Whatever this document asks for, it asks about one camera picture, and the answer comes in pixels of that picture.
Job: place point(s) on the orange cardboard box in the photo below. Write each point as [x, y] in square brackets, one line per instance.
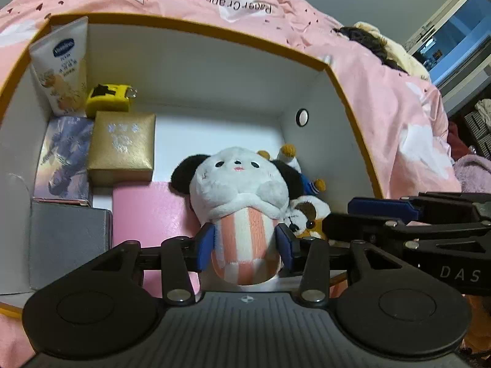
[214, 84]

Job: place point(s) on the white hand cream tube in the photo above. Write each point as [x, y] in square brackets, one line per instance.
[61, 69]

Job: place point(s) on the grey box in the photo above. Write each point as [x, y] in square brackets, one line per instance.
[65, 241]

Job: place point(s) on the pink flat box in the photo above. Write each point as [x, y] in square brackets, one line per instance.
[153, 214]

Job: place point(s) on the duck plush with blue stripes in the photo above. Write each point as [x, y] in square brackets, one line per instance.
[307, 186]

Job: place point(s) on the yellow black small toy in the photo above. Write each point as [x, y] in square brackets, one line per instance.
[111, 101]

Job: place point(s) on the pink duvet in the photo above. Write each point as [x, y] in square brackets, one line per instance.
[364, 84]

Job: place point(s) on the gold gift box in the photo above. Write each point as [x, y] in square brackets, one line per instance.
[122, 149]

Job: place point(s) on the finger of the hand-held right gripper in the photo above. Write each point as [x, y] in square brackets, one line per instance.
[379, 207]
[353, 228]

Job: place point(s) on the grey checkered cloth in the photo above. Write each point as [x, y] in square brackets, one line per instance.
[479, 122]

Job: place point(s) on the panda plush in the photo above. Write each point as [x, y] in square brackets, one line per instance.
[238, 184]

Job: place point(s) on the red cloth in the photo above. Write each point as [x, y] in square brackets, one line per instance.
[456, 142]

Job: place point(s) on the cream plush with dark hair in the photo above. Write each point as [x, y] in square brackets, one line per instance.
[368, 42]

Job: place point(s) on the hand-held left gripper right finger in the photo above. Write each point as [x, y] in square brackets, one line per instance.
[284, 243]

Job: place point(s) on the purple fluffy cloth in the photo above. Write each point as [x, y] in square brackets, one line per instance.
[473, 172]

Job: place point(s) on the window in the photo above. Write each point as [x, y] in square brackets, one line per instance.
[460, 34]

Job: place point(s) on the art print box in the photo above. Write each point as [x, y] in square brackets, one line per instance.
[61, 161]

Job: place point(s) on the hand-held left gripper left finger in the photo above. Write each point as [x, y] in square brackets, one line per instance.
[205, 245]

